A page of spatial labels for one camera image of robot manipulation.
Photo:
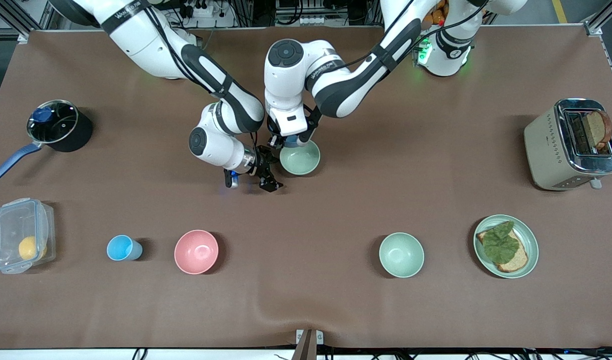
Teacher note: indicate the pale green bowl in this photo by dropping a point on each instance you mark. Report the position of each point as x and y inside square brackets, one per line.
[301, 160]
[401, 255]

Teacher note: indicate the clear plastic lidded container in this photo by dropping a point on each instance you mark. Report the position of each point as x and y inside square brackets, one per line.
[8, 225]

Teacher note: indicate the pink bowl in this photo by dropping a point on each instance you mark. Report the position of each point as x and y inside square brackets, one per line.
[196, 251]

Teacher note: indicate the blue bowl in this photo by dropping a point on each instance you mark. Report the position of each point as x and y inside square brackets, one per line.
[292, 141]

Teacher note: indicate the light blue cup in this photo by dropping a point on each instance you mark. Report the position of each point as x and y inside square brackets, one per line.
[120, 248]

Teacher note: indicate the brown bread slice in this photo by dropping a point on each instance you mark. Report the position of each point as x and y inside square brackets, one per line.
[518, 260]

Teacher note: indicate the brown table cloth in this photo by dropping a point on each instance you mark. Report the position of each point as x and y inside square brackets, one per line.
[306, 275]

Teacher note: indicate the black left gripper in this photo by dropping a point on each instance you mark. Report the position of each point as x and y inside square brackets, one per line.
[277, 140]

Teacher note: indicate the orange snack bag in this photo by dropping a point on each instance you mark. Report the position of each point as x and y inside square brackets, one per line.
[435, 15]

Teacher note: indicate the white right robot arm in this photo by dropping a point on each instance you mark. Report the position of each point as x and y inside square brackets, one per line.
[136, 40]

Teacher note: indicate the yellow lemon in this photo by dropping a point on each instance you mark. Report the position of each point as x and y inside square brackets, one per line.
[30, 248]

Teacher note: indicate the white power strip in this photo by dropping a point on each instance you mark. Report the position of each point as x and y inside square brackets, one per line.
[206, 11]
[303, 21]

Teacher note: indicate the pale green plate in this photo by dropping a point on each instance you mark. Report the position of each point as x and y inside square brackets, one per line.
[530, 240]

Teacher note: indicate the beige chrome toaster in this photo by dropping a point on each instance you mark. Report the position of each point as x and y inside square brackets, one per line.
[545, 150]

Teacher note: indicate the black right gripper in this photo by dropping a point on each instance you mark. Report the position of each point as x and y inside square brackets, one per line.
[261, 164]

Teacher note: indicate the metal table edge bracket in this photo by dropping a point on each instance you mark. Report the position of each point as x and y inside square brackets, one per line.
[309, 342]

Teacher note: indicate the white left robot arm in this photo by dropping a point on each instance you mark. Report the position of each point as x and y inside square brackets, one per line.
[345, 90]

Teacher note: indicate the glass lid with blue knob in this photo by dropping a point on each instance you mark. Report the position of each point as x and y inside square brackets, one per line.
[53, 122]

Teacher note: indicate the green lettuce leaf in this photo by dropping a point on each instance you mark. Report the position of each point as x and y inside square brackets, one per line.
[500, 245]

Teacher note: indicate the brown toast slice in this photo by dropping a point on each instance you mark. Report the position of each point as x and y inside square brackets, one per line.
[598, 129]

